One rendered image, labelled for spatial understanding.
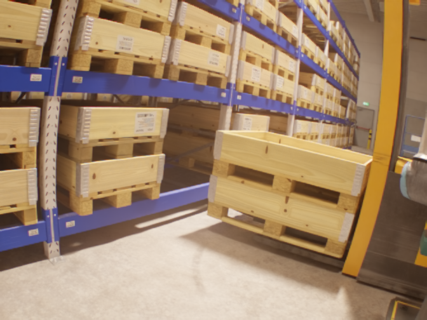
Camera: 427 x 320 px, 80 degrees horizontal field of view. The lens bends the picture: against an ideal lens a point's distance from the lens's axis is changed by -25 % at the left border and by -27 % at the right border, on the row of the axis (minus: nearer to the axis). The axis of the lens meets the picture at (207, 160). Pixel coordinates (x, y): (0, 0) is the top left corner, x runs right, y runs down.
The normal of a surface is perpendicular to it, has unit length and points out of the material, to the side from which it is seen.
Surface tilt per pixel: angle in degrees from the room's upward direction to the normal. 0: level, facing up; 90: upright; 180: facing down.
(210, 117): 90
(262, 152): 90
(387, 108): 90
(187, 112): 90
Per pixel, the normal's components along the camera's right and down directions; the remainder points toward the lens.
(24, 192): 0.81, 0.21
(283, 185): -0.59, 0.07
